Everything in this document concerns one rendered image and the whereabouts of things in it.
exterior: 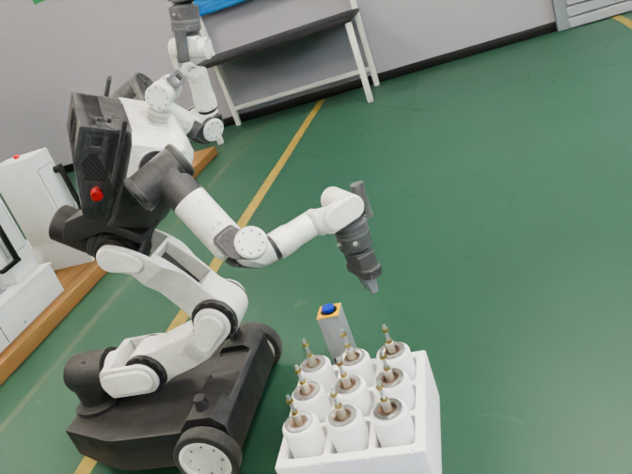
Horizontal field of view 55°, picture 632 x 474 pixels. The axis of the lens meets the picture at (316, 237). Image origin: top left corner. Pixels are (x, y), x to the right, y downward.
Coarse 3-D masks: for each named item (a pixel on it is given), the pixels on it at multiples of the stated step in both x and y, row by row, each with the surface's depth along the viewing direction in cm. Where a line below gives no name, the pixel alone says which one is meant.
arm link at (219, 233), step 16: (192, 192) 144; (176, 208) 145; (192, 208) 144; (208, 208) 144; (192, 224) 144; (208, 224) 143; (224, 224) 144; (208, 240) 144; (224, 240) 142; (240, 240) 141; (256, 240) 142; (224, 256) 144; (240, 256) 142; (256, 256) 141
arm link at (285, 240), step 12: (300, 216) 149; (288, 228) 147; (300, 228) 147; (312, 228) 148; (276, 240) 145; (288, 240) 146; (300, 240) 148; (276, 252) 146; (288, 252) 147; (240, 264) 152; (252, 264) 147; (264, 264) 146
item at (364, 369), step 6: (366, 354) 174; (366, 360) 172; (342, 366) 173; (348, 366) 172; (354, 366) 171; (360, 366) 171; (366, 366) 172; (372, 366) 176; (348, 372) 172; (354, 372) 171; (360, 372) 172; (366, 372) 173; (372, 372) 175; (366, 378) 173; (372, 378) 175; (366, 384) 174; (372, 384) 175
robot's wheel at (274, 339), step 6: (240, 324) 225; (246, 324) 222; (252, 324) 222; (258, 324) 222; (264, 324) 223; (264, 330) 220; (270, 330) 222; (270, 336) 220; (276, 336) 223; (270, 342) 221; (276, 342) 221; (276, 348) 222; (282, 348) 227; (276, 354) 223; (276, 360) 225
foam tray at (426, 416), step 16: (416, 352) 179; (336, 368) 185; (416, 368) 179; (416, 384) 167; (432, 384) 177; (416, 400) 161; (432, 400) 171; (416, 416) 156; (432, 416) 165; (416, 432) 151; (432, 432) 159; (288, 448) 161; (368, 448) 151; (384, 448) 150; (400, 448) 148; (416, 448) 146; (432, 448) 154; (288, 464) 155; (304, 464) 154; (320, 464) 152; (336, 464) 151; (352, 464) 151; (368, 464) 150; (384, 464) 149; (400, 464) 148; (416, 464) 147; (432, 464) 149
